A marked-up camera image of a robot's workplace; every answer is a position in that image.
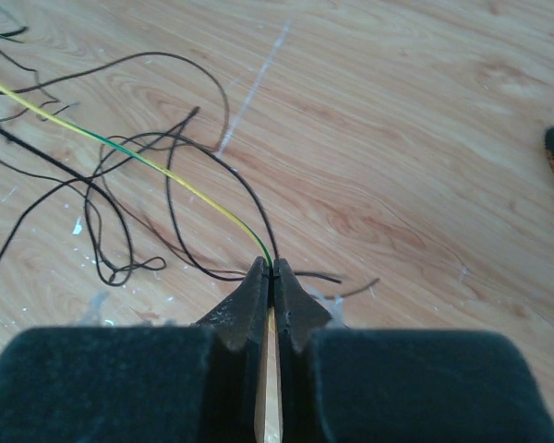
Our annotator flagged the green yellow wire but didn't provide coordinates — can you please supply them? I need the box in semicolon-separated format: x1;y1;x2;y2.
0;27;274;271

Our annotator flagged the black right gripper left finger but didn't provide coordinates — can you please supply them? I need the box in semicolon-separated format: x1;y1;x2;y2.
0;258;271;442

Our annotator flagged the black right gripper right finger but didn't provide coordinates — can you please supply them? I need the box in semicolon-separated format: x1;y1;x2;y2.
272;259;554;442

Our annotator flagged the dark brown wire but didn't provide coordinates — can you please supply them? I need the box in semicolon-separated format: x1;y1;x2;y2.
0;27;380;299

